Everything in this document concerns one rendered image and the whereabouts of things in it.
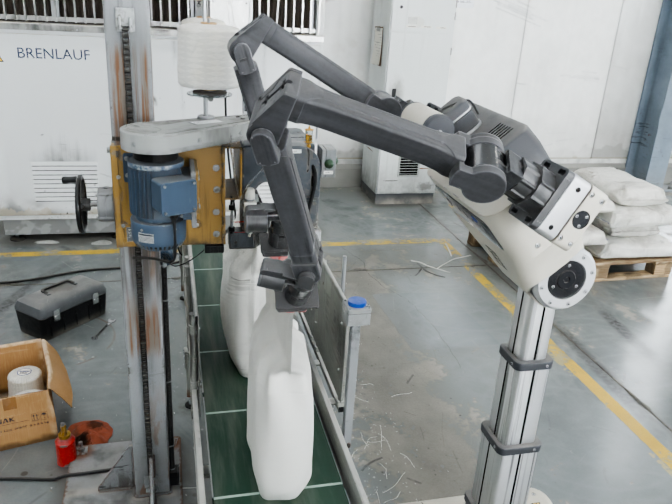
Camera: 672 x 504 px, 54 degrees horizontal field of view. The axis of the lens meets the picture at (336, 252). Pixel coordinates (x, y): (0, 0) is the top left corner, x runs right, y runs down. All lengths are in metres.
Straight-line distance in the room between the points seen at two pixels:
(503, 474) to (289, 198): 1.04
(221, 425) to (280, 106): 1.50
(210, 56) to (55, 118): 3.13
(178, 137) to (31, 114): 3.09
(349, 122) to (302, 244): 0.33
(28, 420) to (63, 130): 2.37
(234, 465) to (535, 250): 1.22
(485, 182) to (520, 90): 5.76
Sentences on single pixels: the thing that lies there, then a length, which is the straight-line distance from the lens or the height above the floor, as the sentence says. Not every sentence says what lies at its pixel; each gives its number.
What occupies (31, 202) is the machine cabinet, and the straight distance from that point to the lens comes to 5.00.
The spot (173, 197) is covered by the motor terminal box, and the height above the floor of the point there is 1.26.
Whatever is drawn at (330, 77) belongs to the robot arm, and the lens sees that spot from 1.67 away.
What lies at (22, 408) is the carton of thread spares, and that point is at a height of 0.18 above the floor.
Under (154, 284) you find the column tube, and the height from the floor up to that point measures 0.87.
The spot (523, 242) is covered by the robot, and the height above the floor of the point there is 1.33.
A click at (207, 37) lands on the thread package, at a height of 1.66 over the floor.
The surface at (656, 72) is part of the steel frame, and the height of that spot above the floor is 1.17.
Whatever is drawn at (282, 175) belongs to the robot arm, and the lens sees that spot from 1.21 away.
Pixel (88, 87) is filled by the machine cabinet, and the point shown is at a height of 1.08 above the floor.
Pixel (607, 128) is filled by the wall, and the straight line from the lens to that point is 7.53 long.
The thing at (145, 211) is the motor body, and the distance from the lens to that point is 1.87.
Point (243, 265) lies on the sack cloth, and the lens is 2.41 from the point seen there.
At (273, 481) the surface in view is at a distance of 2.01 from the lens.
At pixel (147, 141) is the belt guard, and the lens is 1.79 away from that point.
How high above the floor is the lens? 1.80
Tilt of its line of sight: 22 degrees down
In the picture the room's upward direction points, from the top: 4 degrees clockwise
